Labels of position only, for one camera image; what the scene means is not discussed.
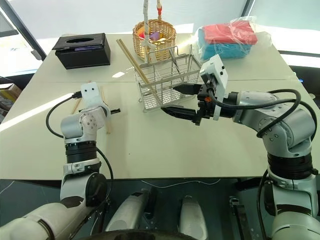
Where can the red cloth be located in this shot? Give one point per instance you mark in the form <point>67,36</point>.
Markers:
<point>225,32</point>

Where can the cardboard box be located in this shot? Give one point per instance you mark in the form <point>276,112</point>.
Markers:
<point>7,94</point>

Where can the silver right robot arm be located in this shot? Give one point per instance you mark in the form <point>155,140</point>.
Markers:
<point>287,130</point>

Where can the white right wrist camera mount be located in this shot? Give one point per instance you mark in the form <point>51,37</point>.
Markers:
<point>218,72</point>

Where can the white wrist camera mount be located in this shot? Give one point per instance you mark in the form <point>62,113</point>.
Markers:
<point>218,72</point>
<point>90,93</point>

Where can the dark window frame bar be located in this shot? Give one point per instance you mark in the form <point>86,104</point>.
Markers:
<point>25,30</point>

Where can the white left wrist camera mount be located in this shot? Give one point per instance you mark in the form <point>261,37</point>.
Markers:
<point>90,93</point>

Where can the grey robot leg part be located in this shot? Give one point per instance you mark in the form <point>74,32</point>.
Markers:
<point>191,216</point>
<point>130,212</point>

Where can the black metal bracket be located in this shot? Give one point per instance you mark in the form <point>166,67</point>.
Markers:
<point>238,215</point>

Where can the black side furniture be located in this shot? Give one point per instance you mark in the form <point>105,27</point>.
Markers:
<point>306,72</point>

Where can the clear plastic bag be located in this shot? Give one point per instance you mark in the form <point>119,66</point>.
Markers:
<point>260,37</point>

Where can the blue cloth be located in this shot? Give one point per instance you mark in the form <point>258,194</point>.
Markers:
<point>222,51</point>

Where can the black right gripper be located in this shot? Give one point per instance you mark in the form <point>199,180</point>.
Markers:
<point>203,98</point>

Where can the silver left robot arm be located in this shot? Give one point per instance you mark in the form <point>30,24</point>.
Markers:
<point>80,125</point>

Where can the black tissue box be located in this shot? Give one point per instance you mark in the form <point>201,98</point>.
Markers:
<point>82,53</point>

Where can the orange toy piece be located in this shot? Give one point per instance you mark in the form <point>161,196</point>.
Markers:
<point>141,33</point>

